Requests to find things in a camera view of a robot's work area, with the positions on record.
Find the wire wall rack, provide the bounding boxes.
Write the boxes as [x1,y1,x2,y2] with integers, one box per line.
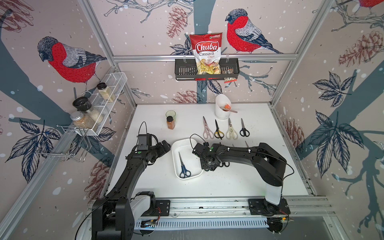
[35,125,92,163]

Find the green glass cup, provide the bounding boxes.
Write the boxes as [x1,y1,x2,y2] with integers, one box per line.
[166,110,177,121]

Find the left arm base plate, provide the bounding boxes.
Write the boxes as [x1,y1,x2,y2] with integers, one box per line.
[142,200,171,217]

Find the black handled long scissors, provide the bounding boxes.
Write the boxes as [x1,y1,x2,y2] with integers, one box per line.
[219,162,230,168]

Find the red chuba cassava chips bag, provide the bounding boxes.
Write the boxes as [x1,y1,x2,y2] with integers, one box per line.
[190,33,222,75]

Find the black pepper grinder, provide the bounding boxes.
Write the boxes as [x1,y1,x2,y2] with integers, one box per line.
[73,97,104,124]

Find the spice jar black lid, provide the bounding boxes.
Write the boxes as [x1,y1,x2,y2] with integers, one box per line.
[97,83,116,103]

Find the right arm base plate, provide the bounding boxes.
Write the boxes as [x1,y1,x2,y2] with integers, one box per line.
[248,197,291,217]

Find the black wall basket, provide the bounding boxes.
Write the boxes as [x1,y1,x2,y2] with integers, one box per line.
[175,59,240,81]

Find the wooden spoon in cup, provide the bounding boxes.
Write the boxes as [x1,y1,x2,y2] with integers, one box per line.
[220,107,238,113]

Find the black yellow handled scissors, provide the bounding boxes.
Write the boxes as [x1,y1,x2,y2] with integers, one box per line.
[214,120,225,140]

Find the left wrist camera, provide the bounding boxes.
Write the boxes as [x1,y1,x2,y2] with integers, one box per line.
[137,134,152,151]

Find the white wire spice rack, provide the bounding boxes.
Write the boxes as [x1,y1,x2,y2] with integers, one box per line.
[83,72,127,137]

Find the white utensil holder cup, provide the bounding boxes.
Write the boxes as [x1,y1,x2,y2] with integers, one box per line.
[215,94,232,120]

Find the pink handled kitchen scissors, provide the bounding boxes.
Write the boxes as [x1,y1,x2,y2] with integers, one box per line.
[203,117,214,140]

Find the white plastic storage box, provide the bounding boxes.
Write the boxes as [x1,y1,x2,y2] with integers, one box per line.
[171,139,203,180]

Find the spice jar silver lid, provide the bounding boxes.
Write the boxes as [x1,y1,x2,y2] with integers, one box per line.
[70,111,95,129]

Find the small snack packet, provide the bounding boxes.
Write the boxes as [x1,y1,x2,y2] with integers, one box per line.
[223,67,238,84]

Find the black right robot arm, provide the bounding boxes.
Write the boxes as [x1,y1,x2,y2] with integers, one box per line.
[192,143,291,217]

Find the red sweet pepper spice bottle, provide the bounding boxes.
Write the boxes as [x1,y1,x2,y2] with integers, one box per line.
[167,116,175,130]

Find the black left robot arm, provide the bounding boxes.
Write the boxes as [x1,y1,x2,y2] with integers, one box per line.
[91,141,171,240]

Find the blue handled scissors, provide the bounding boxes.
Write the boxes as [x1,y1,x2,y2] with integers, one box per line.
[179,153,192,179]

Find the cream handled kitchen scissors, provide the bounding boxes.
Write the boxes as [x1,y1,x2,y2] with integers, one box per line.
[226,119,239,140]

